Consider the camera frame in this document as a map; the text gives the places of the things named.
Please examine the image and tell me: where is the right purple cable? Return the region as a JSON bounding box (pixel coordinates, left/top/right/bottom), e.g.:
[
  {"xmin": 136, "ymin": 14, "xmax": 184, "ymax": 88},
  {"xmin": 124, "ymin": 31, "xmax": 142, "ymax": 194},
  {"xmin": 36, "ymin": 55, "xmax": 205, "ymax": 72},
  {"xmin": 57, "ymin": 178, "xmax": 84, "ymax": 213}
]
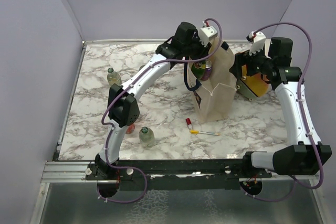
[{"xmin": 241, "ymin": 22, "xmax": 328, "ymax": 200}]

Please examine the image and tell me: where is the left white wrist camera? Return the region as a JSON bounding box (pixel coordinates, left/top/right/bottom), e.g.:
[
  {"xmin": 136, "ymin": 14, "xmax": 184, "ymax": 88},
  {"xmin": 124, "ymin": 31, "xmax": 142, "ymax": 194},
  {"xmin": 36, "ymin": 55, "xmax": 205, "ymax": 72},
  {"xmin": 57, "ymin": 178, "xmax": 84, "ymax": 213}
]
[{"xmin": 197, "ymin": 26, "xmax": 218, "ymax": 47}]

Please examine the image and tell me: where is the beige canvas bag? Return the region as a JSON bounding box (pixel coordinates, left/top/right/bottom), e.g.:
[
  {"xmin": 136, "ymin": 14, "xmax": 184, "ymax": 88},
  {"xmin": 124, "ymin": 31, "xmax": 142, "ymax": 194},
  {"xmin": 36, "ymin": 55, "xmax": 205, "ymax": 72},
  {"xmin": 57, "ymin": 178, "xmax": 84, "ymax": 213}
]
[{"xmin": 184, "ymin": 40, "xmax": 236, "ymax": 124}]

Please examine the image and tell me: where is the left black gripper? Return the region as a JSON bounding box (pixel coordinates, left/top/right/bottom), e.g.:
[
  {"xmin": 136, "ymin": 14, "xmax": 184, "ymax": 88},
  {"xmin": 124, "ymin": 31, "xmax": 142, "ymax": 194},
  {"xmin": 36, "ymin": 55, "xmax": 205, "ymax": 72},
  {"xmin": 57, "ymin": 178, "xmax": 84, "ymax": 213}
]
[{"xmin": 182, "ymin": 33, "xmax": 211, "ymax": 63}]

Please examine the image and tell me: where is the clear bottle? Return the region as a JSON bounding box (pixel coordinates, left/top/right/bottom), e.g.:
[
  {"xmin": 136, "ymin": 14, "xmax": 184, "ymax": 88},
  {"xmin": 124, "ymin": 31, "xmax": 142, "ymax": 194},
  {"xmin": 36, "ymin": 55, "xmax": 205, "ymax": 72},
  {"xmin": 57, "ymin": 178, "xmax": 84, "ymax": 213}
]
[
  {"xmin": 107, "ymin": 67, "xmax": 122, "ymax": 86},
  {"xmin": 139, "ymin": 126, "xmax": 155, "ymax": 148}
]

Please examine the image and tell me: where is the red soda can front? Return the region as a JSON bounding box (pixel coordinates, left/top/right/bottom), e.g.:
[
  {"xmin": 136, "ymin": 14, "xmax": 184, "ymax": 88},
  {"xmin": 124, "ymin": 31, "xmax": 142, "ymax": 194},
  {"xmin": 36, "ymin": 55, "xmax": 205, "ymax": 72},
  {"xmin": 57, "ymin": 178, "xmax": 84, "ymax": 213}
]
[{"xmin": 126, "ymin": 124, "xmax": 135, "ymax": 134}]

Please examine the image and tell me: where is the red capped small tube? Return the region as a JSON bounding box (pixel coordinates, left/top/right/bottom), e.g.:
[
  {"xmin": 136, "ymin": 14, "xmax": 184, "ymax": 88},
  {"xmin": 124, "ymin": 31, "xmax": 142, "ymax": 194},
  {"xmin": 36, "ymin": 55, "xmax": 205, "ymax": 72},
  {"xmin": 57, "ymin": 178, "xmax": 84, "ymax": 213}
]
[{"xmin": 185, "ymin": 118, "xmax": 193, "ymax": 130}]

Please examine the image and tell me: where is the purple soda can front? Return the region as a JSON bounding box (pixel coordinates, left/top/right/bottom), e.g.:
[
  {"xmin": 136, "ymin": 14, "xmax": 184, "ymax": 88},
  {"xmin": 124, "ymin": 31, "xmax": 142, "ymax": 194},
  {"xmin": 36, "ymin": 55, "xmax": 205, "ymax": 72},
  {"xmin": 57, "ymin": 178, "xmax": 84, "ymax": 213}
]
[{"xmin": 201, "ymin": 60, "xmax": 212, "ymax": 81}]

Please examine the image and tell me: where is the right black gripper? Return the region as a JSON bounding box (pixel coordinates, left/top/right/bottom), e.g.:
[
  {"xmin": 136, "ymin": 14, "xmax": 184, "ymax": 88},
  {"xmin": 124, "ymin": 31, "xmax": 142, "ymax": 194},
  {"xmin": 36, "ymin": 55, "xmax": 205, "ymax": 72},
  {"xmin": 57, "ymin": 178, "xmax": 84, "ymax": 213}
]
[{"xmin": 230, "ymin": 43, "xmax": 275, "ymax": 79}]

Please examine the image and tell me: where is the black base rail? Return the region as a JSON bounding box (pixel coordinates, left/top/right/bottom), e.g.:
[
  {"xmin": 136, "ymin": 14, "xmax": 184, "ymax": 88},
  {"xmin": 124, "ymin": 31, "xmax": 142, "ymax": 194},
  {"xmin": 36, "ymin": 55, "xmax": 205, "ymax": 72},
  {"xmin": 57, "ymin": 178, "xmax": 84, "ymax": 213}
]
[{"xmin": 86, "ymin": 158, "xmax": 271, "ymax": 191}]

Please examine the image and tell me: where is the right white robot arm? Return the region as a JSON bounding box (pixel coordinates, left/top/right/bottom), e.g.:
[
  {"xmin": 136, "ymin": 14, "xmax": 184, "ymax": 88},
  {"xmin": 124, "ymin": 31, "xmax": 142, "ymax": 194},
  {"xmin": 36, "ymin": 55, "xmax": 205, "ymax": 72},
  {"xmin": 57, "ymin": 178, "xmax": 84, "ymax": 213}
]
[{"xmin": 230, "ymin": 32, "xmax": 332, "ymax": 177}]

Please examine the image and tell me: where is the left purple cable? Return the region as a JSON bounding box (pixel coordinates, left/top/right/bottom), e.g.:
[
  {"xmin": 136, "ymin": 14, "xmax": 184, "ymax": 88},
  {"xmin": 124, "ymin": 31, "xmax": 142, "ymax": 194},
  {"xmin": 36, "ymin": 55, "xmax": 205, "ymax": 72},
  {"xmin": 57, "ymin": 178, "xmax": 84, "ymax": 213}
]
[{"xmin": 101, "ymin": 18, "xmax": 223, "ymax": 204}]

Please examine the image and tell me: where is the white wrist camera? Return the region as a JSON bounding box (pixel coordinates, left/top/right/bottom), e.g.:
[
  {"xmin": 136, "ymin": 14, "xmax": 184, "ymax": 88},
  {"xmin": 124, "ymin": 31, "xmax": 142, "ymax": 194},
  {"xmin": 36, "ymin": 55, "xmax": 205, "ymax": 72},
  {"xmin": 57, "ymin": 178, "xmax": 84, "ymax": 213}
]
[
  {"xmin": 246, "ymin": 31, "xmax": 266, "ymax": 56},
  {"xmin": 197, "ymin": 26, "xmax": 218, "ymax": 47}
]

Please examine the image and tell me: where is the clear bottle rear left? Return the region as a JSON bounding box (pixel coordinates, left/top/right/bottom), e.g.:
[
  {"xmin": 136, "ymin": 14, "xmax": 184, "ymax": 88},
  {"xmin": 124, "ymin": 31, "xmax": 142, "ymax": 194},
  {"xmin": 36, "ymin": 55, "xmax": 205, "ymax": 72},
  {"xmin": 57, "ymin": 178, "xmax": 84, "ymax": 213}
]
[{"xmin": 107, "ymin": 67, "xmax": 122, "ymax": 86}]

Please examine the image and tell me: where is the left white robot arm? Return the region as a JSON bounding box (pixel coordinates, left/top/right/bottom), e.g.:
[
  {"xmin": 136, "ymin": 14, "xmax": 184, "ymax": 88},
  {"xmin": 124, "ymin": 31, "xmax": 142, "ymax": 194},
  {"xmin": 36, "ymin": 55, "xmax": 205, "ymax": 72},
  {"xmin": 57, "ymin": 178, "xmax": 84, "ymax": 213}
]
[{"xmin": 94, "ymin": 18, "xmax": 223, "ymax": 179}]

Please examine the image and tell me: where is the yellow white pen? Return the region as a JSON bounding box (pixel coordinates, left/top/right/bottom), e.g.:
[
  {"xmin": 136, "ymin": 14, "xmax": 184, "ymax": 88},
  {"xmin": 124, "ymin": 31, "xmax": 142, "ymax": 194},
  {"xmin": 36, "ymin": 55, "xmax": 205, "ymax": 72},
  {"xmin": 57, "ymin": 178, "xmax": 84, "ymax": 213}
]
[{"xmin": 190, "ymin": 130, "xmax": 220, "ymax": 136}]

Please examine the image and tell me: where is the clear bottle front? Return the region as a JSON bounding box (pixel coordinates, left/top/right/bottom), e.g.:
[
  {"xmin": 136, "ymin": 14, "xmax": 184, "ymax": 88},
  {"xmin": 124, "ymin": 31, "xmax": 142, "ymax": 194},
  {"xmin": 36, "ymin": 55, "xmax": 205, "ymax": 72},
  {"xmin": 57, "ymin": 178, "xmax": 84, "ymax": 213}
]
[{"xmin": 139, "ymin": 126, "xmax": 155, "ymax": 148}]

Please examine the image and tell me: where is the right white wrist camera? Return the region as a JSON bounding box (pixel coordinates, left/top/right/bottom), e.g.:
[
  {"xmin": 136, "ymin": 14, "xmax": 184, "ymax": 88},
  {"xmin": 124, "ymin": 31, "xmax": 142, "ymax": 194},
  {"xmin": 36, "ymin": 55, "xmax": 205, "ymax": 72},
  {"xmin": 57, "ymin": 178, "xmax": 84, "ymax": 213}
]
[{"xmin": 246, "ymin": 31, "xmax": 266, "ymax": 56}]

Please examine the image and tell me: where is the purple cable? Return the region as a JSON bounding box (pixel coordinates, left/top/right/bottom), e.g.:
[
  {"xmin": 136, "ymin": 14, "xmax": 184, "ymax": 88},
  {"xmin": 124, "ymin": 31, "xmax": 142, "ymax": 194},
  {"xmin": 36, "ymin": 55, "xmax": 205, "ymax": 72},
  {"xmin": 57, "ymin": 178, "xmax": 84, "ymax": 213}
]
[
  {"xmin": 241, "ymin": 22, "xmax": 328, "ymax": 200},
  {"xmin": 101, "ymin": 18, "xmax": 223, "ymax": 204}
]

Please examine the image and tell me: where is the green glass bottle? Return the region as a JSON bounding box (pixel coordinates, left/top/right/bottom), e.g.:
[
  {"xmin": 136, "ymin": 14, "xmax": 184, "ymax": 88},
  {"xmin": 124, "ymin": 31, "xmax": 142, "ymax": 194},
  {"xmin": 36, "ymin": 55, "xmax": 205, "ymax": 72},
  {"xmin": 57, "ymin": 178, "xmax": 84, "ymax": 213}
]
[{"xmin": 191, "ymin": 60, "xmax": 206, "ymax": 80}]

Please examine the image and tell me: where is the aluminium frame rail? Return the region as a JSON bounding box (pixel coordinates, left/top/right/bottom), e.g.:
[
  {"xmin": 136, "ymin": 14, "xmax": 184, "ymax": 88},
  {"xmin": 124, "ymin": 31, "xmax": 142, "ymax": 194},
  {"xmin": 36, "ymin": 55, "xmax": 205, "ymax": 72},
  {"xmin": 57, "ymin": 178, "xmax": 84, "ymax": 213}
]
[{"xmin": 41, "ymin": 162, "xmax": 320, "ymax": 183}]

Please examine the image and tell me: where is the cream cylinder orange yellow face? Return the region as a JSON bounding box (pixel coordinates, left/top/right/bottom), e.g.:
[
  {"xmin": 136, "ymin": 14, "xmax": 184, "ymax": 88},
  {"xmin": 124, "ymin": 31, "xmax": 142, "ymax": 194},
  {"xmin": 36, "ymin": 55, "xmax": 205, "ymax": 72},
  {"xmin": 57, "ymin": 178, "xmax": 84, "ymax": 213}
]
[{"xmin": 235, "ymin": 39, "xmax": 292, "ymax": 101}]

